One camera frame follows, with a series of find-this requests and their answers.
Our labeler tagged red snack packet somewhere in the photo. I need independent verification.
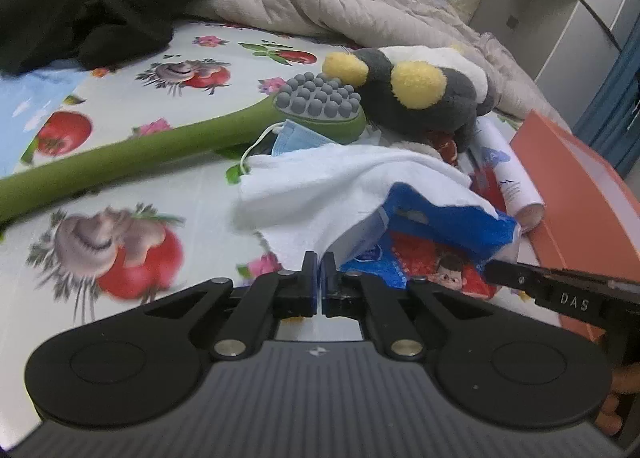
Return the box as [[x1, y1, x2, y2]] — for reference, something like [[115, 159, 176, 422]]
[[429, 133, 459, 165]]

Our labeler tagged person's right hand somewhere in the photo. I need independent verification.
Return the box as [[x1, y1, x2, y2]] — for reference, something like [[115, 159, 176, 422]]
[[599, 367, 640, 434]]

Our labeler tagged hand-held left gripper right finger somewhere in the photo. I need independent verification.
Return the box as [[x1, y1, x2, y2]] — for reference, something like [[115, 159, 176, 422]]
[[322, 251, 506, 361]]

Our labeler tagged white spray can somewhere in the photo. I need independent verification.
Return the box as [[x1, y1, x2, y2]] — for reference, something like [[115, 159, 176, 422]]
[[470, 118, 547, 233]]

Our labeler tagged blue face mask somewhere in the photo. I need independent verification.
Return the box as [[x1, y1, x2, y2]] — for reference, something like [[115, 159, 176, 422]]
[[240, 120, 337, 174]]

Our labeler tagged orange box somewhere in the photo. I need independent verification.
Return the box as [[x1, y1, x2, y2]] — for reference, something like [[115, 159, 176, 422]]
[[510, 109, 640, 345]]

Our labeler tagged fruit printed bed sheet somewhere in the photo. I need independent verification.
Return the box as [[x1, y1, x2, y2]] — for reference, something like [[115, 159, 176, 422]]
[[0, 18, 531, 439]]

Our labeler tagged light blue bed sheet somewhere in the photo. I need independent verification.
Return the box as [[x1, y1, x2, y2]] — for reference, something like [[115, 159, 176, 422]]
[[0, 66, 87, 179]]

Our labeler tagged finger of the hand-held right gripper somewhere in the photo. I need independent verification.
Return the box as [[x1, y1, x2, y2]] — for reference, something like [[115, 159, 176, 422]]
[[484, 260, 608, 326]]

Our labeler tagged green massage brush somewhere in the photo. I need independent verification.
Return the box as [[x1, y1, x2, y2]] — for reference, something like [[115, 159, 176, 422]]
[[0, 72, 368, 228]]

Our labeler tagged grey penguin plush toy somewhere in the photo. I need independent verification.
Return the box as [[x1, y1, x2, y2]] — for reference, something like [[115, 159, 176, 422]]
[[321, 44, 498, 154]]

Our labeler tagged black garment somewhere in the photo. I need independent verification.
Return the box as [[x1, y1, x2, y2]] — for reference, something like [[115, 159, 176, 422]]
[[0, 0, 230, 77]]

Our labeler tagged blue curtain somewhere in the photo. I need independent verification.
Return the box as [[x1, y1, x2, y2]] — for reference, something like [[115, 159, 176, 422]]
[[572, 23, 640, 180]]

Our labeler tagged white wardrobe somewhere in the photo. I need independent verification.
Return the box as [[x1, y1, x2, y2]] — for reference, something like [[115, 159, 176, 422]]
[[470, 0, 640, 95]]

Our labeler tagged grey quilt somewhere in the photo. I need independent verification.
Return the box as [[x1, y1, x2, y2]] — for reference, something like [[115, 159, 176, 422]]
[[185, 0, 571, 120]]

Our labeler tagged blue plastic packet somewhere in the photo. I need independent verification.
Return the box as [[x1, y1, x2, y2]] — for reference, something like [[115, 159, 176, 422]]
[[340, 182, 521, 300]]

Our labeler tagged white towel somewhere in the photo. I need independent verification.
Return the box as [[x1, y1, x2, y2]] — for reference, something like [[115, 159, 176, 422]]
[[231, 143, 523, 270]]

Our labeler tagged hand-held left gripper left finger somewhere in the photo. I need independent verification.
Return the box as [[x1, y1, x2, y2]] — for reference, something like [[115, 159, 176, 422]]
[[132, 251, 319, 361]]

